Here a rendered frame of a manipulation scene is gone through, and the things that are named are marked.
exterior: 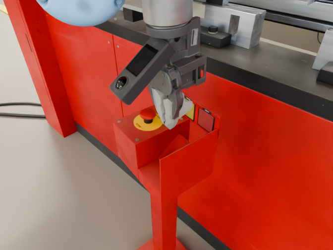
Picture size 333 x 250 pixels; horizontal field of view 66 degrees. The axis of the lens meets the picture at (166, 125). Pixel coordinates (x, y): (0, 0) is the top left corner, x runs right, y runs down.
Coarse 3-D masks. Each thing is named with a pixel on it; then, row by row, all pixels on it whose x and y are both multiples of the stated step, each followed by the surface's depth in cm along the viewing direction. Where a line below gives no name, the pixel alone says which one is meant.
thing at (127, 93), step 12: (144, 48) 40; (156, 48) 39; (168, 48) 39; (132, 60) 41; (144, 60) 39; (156, 60) 38; (168, 60) 40; (120, 72) 41; (132, 72) 39; (144, 72) 38; (156, 72) 40; (120, 84) 39; (132, 84) 38; (144, 84) 40; (120, 96) 39; (132, 96) 39
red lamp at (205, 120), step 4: (200, 108) 57; (200, 112) 57; (204, 112) 56; (200, 116) 58; (204, 116) 57; (208, 116) 56; (212, 116) 55; (200, 120) 59; (204, 120) 57; (208, 120) 56; (212, 120) 55; (200, 124) 59; (204, 124) 58; (208, 124) 57; (212, 124) 56; (208, 128) 57; (212, 128) 56
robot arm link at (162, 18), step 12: (144, 0) 35; (156, 0) 34; (168, 0) 34; (180, 0) 34; (192, 0) 36; (144, 12) 37; (156, 12) 35; (168, 12) 35; (180, 12) 35; (192, 12) 37; (156, 24) 36; (168, 24) 36; (180, 24) 36
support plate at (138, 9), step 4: (128, 0) 66; (132, 0) 66; (136, 0) 66; (140, 0) 66; (124, 4) 64; (128, 4) 63; (132, 4) 63; (136, 4) 63; (140, 4) 63; (128, 8) 64; (132, 8) 63; (136, 8) 62; (140, 8) 61
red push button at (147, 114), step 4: (148, 108) 61; (140, 112) 60; (144, 112) 60; (148, 112) 60; (152, 112) 60; (140, 116) 60; (144, 116) 59; (148, 116) 59; (152, 116) 59; (144, 120) 61; (148, 120) 60; (152, 120) 61
